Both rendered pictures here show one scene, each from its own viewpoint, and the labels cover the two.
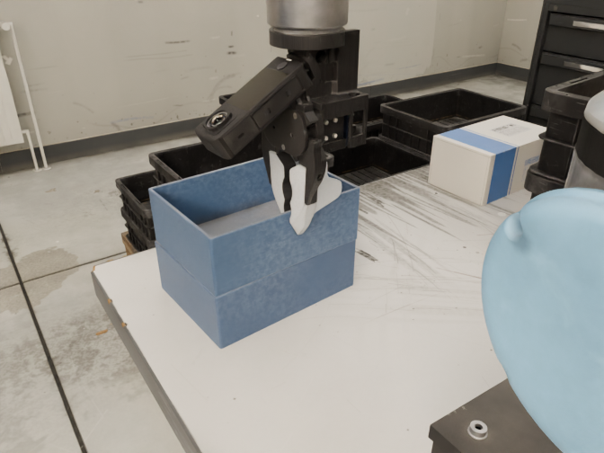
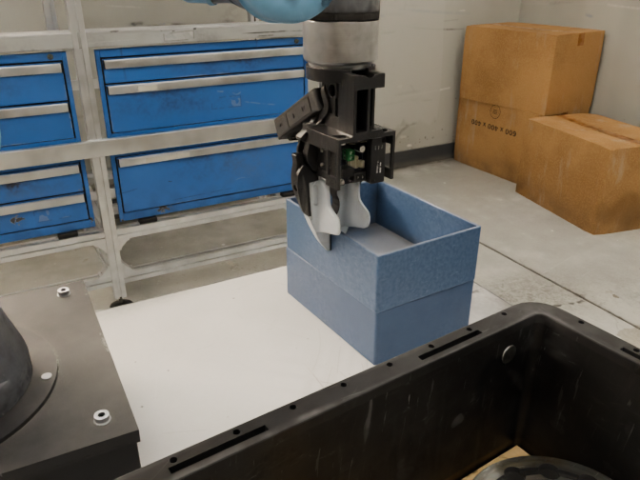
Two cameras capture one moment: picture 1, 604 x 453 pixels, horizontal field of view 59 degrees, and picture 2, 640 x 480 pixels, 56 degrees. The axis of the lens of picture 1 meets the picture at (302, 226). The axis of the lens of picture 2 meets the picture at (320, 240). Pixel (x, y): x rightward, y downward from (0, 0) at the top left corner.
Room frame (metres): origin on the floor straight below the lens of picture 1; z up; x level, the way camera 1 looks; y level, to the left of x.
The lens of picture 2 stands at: (0.56, -0.63, 1.12)
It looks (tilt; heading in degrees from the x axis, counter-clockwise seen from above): 25 degrees down; 95
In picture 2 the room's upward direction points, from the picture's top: straight up
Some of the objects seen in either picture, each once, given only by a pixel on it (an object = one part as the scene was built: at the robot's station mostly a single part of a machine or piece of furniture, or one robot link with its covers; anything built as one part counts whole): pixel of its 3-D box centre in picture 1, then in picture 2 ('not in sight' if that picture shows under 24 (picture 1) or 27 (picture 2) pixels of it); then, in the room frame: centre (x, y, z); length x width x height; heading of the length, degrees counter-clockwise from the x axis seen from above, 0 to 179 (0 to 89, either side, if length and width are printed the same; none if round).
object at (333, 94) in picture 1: (313, 92); (343, 125); (0.53, -0.01, 0.96); 0.09 x 0.08 x 0.12; 127
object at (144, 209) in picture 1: (190, 210); not in sight; (1.64, 0.38, 0.26); 0.40 x 0.30 x 0.23; 124
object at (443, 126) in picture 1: (444, 168); not in sight; (1.76, -0.50, 0.37); 0.40 x 0.30 x 0.45; 124
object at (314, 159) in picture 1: (306, 161); (312, 175); (0.50, 0.00, 0.90); 0.05 x 0.02 x 0.09; 37
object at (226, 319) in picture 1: (256, 263); (374, 285); (0.57, 0.06, 0.74); 0.20 x 0.15 x 0.07; 128
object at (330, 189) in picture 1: (318, 195); (327, 220); (0.51, -0.02, 0.86); 0.06 x 0.03 x 0.09; 127
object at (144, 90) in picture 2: not in sight; (215, 128); (0.02, 1.36, 0.60); 0.72 x 0.03 x 0.56; 34
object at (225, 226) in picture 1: (255, 214); (376, 237); (0.57, 0.06, 0.81); 0.20 x 0.15 x 0.07; 127
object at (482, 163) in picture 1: (492, 157); not in sight; (0.91, -0.35, 0.75); 0.20 x 0.12 x 0.09; 126
